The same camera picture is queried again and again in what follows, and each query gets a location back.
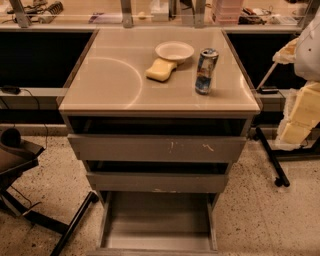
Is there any grey drawer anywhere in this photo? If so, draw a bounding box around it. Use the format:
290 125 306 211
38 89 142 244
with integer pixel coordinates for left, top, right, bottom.
86 161 231 193
68 117 247 163
87 192 218 256

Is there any black stand right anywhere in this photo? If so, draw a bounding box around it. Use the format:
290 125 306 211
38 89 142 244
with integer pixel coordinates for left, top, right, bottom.
253 127 320 187

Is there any grey drawer cabinet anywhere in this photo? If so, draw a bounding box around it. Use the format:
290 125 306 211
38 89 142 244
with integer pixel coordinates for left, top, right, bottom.
55 27 263 195

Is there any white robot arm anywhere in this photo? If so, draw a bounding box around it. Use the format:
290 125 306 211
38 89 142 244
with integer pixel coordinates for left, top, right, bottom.
294 10 320 82

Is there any white pole with tip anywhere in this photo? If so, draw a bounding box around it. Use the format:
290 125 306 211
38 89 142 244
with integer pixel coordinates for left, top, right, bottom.
256 62 278 91

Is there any white tissue box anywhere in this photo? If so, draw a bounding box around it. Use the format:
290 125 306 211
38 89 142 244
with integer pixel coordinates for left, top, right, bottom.
150 0 169 22

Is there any blue silver drink can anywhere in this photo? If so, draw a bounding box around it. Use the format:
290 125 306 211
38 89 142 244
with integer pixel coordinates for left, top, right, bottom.
195 48 219 95

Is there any black power adapter left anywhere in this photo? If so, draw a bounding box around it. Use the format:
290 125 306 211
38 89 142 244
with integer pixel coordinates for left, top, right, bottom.
1 85 21 95

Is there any pink storage box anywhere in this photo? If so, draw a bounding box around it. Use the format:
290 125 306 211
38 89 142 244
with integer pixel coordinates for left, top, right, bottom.
212 0 244 25

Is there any black stand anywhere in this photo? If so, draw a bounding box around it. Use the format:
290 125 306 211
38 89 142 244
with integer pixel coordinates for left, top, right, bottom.
253 127 320 187
0 128 99 256

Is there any yellow sponge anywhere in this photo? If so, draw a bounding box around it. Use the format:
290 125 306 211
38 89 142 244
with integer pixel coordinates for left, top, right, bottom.
145 58 177 82

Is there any white paper bowl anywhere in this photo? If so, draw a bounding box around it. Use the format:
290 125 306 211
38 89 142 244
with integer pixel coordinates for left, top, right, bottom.
155 41 194 65

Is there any black stand left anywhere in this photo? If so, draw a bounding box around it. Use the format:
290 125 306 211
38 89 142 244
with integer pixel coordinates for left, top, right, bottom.
0 128 99 256

